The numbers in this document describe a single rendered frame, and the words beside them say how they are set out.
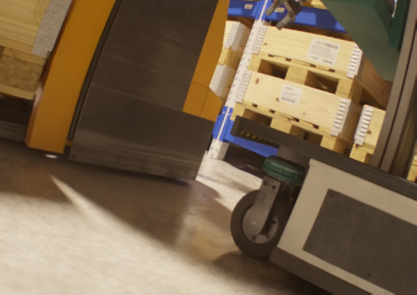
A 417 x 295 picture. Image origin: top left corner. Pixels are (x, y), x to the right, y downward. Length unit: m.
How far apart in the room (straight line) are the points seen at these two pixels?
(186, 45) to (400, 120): 0.77
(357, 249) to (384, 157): 0.27
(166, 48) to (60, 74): 0.38
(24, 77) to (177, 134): 0.64
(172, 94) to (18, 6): 0.66
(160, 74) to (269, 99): 1.19
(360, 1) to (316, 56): 1.42
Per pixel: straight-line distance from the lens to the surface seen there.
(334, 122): 2.10
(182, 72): 1.32
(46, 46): 1.05
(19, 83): 1.04
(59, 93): 1.15
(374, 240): 0.73
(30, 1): 1.03
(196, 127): 1.43
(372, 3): 0.87
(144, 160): 1.32
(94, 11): 1.16
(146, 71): 1.23
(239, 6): 2.91
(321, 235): 0.77
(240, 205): 0.97
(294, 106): 2.24
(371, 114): 2.03
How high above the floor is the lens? 0.32
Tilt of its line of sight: 4 degrees down
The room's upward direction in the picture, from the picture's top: 19 degrees clockwise
